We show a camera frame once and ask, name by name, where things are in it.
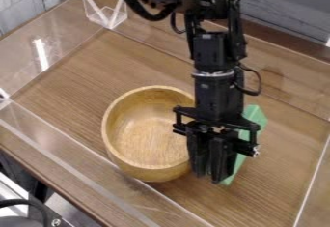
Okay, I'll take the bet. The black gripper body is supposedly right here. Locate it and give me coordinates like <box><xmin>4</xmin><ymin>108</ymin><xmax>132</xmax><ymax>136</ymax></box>
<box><xmin>172</xmin><ymin>70</ymin><xmax>260</xmax><ymax>157</ymax></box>

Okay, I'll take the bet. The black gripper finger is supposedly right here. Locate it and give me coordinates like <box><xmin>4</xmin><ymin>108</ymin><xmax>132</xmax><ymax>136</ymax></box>
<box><xmin>208</xmin><ymin>137</ymin><xmax>238</xmax><ymax>184</ymax></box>
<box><xmin>187</xmin><ymin>132</ymin><xmax>208</xmax><ymax>177</ymax></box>

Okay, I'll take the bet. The green rectangular block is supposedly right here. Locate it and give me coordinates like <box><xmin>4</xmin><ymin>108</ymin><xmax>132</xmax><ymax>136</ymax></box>
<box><xmin>220</xmin><ymin>104</ymin><xmax>268</xmax><ymax>185</ymax></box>

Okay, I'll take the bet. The brown wooden bowl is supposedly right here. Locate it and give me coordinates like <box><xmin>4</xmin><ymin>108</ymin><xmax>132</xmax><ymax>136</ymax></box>
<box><xmin>100</xmin><ymin>85</ymin><xmax>194</xmax><ymax>183</ymax></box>

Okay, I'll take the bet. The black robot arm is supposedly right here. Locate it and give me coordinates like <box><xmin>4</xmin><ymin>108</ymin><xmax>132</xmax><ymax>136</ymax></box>
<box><xmin>125</xmin><ymin>0</ymin><xmax>262</xmax><ymax>184</ymax></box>

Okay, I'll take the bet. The clear acrylic corner bracket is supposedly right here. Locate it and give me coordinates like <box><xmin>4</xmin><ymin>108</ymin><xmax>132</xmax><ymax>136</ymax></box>
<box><xmin>83</xmin><ymin>0</ymin><xmax>128</xmax><ymax>30</ymax></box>

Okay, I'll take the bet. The clear acrylic tray wall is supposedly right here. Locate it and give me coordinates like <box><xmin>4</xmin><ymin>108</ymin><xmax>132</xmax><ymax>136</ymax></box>
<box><xmin>0</xmin><ymin>0</ymin><xmax>330</xmax><ymax>227</ymax></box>

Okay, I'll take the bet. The black metal table frame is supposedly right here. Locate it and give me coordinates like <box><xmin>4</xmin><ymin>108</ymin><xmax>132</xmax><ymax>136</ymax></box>
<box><xmin>0</xmin><ymin>152</ymin><xmax>101</xmax><ymax>227</ymax></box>

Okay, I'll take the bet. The black cable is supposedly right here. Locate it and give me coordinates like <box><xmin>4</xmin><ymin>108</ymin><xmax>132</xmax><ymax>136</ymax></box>
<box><xmin>0</xmin><ymin>198</ymin><xmax>49</xmax><ymax>227</ymax></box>

